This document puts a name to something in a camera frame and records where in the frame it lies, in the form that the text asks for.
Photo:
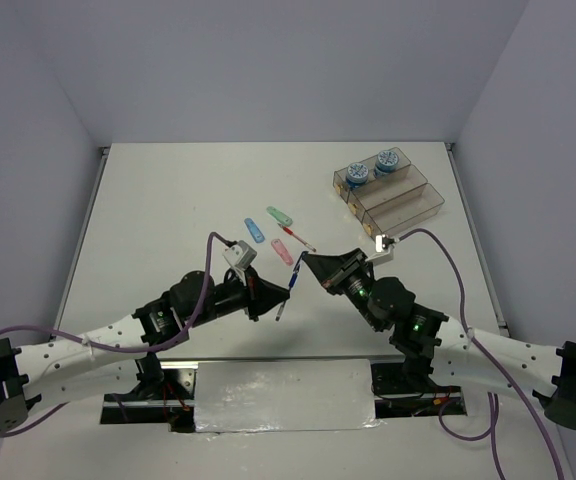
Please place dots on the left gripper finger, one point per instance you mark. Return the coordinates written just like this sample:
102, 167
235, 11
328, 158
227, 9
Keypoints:
264, 291
262, 308

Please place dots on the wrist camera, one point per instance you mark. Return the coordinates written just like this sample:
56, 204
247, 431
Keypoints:
239, 256
384, 249

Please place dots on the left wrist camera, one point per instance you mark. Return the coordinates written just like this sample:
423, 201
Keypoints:
239, 256

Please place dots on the red pen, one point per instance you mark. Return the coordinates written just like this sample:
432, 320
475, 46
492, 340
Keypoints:
292, 234

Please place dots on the blue correction tape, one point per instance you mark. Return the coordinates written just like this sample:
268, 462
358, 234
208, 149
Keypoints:
254, 230

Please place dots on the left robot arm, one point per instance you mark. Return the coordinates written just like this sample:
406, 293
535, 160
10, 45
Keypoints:
121, 356

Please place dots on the blue pen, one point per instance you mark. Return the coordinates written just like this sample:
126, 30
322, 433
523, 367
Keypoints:
292, 282

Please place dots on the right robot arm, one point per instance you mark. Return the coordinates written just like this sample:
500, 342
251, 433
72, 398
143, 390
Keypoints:
440, 351

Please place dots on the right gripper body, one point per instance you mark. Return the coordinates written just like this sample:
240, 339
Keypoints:
355, 282

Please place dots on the back transparent brown tray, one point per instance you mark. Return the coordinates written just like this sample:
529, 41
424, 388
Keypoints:
339, 181

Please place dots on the green correction tape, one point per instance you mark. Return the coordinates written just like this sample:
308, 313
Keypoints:
279, 216

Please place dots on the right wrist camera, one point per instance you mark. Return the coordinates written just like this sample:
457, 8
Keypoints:
384, 249

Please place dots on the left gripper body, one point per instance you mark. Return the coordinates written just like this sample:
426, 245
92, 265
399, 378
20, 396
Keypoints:
234, 294

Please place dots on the pink correction tape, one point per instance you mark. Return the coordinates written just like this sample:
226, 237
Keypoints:
282, 251

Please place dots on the blue round jar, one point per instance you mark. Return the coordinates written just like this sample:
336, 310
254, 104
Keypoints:
386, 162
357, 174

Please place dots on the silver taped plate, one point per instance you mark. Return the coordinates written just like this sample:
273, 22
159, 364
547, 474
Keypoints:
284, 396

